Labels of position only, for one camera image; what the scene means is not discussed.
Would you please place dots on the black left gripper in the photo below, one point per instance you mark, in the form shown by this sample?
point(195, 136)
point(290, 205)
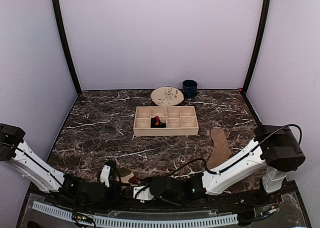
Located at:
point(115, 187)

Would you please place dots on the beige striped sock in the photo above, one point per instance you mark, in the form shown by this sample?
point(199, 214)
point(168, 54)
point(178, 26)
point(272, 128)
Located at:
point(127, 176)

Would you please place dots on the black argyle sock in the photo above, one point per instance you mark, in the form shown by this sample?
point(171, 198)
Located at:
point(156, 123)

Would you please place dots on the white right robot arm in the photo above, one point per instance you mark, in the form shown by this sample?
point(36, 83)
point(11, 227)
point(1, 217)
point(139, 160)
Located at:
point(273, 148)

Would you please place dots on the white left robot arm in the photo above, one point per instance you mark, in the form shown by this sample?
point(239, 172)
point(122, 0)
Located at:
point(14, 150)

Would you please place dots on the tan plain sock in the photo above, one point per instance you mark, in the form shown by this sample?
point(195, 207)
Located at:
point(221, 151)

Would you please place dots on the wooden compartment tray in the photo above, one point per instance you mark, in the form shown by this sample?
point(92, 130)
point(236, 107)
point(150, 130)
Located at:
point(179, 120)

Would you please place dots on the patterned ceramic plate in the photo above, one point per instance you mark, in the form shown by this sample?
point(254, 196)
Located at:
point(167, 96)

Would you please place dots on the dark blue mug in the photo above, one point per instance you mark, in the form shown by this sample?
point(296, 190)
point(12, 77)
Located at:
point(189, 89)

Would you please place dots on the white slotted cable duct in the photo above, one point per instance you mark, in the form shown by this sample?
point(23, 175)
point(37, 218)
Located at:
point(103, 221)

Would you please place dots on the left black corner post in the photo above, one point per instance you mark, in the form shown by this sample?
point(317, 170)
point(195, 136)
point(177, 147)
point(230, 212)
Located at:
point(65, 46)

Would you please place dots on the black corner post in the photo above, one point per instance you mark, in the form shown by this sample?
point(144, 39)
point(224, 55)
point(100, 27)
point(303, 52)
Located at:
point(65, 46)
point(257, 45)

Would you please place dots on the right black corner post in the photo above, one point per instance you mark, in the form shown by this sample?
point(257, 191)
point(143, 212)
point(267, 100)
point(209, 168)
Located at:
point(257, 45)

